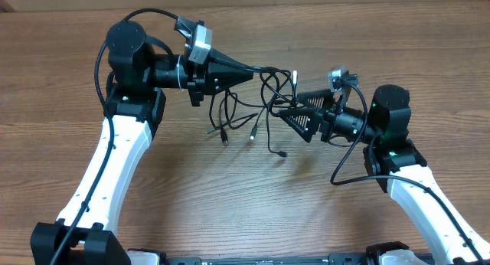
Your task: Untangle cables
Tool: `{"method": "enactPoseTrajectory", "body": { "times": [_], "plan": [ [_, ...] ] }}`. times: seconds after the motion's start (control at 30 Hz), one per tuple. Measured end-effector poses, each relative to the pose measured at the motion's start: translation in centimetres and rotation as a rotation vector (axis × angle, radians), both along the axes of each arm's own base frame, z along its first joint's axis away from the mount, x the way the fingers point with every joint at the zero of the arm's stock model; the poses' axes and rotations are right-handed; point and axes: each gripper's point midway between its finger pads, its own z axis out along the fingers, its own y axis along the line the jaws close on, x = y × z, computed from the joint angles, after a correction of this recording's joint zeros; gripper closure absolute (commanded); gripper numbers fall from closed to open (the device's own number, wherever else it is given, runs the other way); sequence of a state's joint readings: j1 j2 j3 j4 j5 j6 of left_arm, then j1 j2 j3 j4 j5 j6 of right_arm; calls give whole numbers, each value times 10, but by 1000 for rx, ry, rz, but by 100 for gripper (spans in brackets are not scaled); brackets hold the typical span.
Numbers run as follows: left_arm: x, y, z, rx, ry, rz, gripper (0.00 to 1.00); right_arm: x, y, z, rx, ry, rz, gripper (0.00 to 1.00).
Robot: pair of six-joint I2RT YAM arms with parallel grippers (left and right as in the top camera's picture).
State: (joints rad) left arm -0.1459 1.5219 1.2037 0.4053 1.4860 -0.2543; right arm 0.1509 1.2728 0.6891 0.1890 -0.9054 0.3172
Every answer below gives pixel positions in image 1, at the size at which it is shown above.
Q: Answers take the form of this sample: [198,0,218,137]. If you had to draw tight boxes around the black USB cable metallic plugs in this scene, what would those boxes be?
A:
[219,67,298,140]

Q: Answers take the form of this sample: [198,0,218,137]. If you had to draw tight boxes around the black thin USB cable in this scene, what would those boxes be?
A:
[258,69,298,159]

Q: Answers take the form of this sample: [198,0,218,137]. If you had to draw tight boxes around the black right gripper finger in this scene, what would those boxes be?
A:
[279,107,322,142]
[297,89,335,109]

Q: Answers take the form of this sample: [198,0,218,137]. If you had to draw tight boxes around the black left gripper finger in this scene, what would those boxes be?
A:
[206,72,253,96]
[207,48,253,76]

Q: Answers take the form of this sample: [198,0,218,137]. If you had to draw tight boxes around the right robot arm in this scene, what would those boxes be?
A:
[279,84,489,264]

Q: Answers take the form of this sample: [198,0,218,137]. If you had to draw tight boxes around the black USB cable matte plugs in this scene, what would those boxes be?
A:
[206,65,299,147]

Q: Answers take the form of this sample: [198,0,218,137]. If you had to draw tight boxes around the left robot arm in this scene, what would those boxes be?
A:
[30,18,253,264]

